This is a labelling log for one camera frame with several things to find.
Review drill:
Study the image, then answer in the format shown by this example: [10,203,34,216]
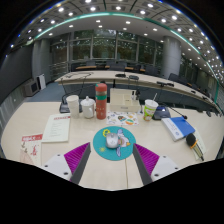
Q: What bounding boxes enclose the blue and white book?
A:
[161,116,196,142]

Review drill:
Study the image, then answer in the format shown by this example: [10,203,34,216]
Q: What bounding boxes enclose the white floor appliance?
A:
[23,78,41,98]

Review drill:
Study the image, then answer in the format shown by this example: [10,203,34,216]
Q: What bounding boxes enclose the white lidded mug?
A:
[80,95,97,119]

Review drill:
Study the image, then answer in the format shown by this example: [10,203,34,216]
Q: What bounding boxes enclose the ceiling lights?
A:
[9,0,224,81]

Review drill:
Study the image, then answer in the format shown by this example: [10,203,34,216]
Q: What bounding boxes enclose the green cartoon paper cup with straw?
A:
[143,93,160,122]

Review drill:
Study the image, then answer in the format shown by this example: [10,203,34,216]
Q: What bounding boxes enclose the red and white leaflet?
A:
[19,133,44,167]

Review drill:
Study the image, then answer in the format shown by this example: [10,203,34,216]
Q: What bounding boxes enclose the colourful sticker sheet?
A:
[106,110,140,127]

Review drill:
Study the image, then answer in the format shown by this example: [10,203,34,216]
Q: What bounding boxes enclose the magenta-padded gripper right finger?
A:
[132,143,183,186]

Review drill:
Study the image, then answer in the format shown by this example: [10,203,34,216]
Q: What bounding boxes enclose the dark conference chairs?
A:
[69,59,214,98]

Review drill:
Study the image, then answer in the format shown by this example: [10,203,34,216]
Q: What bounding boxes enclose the white printed card, red header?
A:
[41,113,72,144]

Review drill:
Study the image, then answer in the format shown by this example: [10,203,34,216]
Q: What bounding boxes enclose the round teal cartoon mouse pad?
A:
[92,125,137,162]

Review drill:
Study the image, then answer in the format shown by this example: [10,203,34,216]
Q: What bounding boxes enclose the white paper sheet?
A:
[191,129,208,158]

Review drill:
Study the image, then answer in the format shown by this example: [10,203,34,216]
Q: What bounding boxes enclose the black handheld microphone, yellow band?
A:
[185,132,205,162]

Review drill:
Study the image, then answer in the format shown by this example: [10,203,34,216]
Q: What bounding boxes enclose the beige compartment box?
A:
[109,87,142,113]

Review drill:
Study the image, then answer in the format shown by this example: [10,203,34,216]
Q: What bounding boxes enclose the stack of white paper cups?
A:
[65,94,81,119]

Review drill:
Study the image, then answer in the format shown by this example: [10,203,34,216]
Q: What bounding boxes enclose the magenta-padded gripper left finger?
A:
[42,142,92,185]

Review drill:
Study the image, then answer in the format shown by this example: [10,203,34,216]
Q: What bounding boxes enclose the silver computer mouse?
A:
[105,132,121,150]

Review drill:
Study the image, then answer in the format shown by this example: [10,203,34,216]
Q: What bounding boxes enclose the red bottle with green band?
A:
[94,82,108,120]

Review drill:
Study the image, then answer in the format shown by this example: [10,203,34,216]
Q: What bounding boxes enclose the long curved conference desk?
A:
[54,69,219,113]

